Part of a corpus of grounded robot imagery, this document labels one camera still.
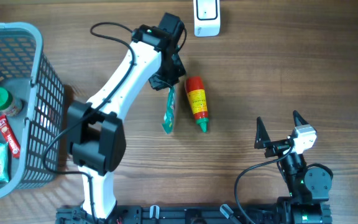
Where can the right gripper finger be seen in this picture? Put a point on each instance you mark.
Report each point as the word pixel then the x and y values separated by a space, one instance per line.
pixel 298 119
pixel 262 139

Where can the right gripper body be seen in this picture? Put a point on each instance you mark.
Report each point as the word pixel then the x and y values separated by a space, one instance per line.
pixel 276 148

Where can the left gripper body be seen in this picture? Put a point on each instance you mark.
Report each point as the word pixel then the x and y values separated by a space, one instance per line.
pixel 170 74

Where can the red sauce bottle green cap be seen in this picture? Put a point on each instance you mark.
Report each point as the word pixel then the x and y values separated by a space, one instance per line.
pixel 196 95

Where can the green 3M gloves packet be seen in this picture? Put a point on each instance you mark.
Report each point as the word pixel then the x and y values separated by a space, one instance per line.
pixel 169 116

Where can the green lid jar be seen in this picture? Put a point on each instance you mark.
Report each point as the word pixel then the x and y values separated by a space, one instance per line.
pixel 9 104

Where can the red coffee stick sachet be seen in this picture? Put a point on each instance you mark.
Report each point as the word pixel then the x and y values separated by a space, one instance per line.
pixel 10 137

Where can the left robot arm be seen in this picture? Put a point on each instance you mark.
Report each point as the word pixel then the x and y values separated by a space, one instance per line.
pixel 96 139

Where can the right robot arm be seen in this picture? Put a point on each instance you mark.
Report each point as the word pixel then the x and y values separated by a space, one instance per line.
pixel 308 184

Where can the white barcode scanner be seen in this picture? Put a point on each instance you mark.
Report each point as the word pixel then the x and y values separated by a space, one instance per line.
pixel 207 18

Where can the grey plastic shopping basket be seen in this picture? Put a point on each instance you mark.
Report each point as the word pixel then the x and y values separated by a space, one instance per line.
pixel 26 72

